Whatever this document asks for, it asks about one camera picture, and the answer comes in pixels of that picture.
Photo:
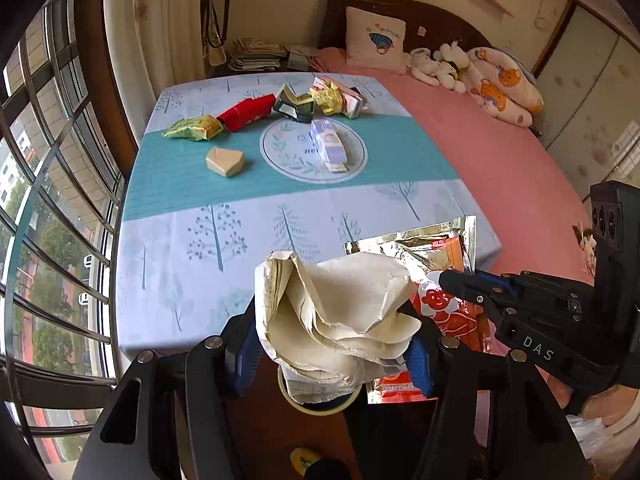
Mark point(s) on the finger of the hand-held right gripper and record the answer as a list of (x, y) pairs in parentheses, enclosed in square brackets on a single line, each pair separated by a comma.
[(470, 285), (540, 287)]

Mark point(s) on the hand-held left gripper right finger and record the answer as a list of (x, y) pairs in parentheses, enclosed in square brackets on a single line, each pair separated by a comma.
[(417, 365)]

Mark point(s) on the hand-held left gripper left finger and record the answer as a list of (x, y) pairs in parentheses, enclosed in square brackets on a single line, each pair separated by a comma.
[(245, 365)]

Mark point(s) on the orange foil snack bag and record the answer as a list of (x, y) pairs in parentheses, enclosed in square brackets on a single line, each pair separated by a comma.
[(450, 305)]

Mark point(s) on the round cream-rimmed trash bin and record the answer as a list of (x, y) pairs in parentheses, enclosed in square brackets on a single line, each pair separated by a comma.
[(325, 410)]

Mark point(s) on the white paper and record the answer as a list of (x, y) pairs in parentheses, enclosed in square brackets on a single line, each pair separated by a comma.
[(340, 305)]

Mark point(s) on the small white box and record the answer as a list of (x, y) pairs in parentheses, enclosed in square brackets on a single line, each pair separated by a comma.
[(330, 145)]

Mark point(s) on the beige paper piece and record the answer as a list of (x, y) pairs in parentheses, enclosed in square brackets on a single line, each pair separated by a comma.
[(225, 162)]

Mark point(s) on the white pink carton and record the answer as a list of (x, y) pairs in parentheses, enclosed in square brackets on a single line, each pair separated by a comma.
[(355, 102)]

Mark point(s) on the green yellow snack packet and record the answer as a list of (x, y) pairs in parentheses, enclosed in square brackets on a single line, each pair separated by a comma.
[(192, 128)]

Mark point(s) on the red packet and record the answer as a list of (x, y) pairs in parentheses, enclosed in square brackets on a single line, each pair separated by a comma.
[(245, 112)]

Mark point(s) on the person's right hand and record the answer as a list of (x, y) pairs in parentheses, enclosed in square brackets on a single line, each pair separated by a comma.
[(605, 405)]

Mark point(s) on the small floral fabric item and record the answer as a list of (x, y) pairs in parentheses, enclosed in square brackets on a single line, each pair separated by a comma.
[(586, 250)]

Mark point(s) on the white plastic bag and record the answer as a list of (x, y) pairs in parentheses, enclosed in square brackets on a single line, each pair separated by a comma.
[(595, 437)]

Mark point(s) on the yellow embroidered slipper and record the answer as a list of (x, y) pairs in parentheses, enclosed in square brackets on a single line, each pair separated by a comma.
[(305, 460)]

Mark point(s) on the tree print tablecloth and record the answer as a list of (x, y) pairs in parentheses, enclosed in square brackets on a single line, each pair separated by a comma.
[(200, 200)]

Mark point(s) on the bear print bolster pillow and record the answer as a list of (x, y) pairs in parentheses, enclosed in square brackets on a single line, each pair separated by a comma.
[(500, 90)]

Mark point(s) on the sliding wardrobe door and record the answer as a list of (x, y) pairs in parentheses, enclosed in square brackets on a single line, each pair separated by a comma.
[(590, 90)]

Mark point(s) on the white plush toy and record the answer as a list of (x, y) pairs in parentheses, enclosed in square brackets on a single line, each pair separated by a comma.
[(455, 52), (432, 70)]

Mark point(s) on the yellow crumpled wrapper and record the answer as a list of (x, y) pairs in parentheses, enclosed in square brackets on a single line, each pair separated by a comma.
[(327, 96)]

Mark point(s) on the window with metal grille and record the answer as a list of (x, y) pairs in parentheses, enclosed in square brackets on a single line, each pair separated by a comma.
[(50, 210)]

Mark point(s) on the black silver wrapper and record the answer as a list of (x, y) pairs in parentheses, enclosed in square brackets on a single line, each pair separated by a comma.
[(292, 105)]

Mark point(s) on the white embroidered pillow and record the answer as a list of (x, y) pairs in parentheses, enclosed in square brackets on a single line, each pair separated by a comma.
[(375, 40)]

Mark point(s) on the dark wooden headboard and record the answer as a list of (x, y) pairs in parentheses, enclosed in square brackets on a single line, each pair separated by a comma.
[(430, 17)]

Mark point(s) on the small grey box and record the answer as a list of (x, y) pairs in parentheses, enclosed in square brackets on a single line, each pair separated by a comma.
[(302, 57)]

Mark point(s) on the stack of books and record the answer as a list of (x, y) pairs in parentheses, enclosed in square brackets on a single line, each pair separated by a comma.
[(255, 55)]

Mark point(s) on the cream floral curtain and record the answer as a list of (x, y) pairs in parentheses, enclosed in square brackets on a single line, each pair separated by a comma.
[(160, 20)]

